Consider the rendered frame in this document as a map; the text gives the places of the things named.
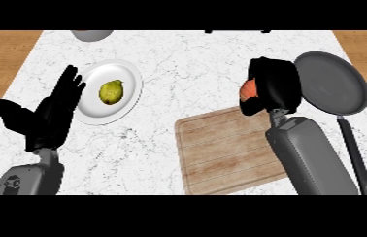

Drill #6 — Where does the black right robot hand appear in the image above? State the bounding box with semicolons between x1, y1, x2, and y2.
237;56;303;117

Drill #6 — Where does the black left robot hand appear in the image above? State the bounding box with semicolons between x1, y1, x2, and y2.
0;64;88;153

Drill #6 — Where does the orange squash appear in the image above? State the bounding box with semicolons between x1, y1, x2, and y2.
237;79;259;102

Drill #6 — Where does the dark grey frying pan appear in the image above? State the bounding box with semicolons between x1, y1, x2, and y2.
292;51;367;196

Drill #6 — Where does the wooden cutting board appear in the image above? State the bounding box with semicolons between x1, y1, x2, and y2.
174;105;289;196

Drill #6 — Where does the white plate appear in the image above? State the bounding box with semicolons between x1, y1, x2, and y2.
73;58;144;126

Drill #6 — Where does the yellow-green lemon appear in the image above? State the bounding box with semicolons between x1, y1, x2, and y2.
97;79;127;106

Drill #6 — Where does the grey bowl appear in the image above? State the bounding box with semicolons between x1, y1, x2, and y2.
71;30;115;43

